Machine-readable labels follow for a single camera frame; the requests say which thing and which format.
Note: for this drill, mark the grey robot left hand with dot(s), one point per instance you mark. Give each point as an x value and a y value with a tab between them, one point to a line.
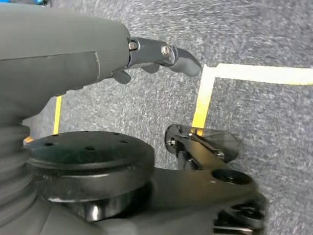
61	48

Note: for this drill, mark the yellow floor tape square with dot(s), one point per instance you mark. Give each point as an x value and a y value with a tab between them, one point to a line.
256	74

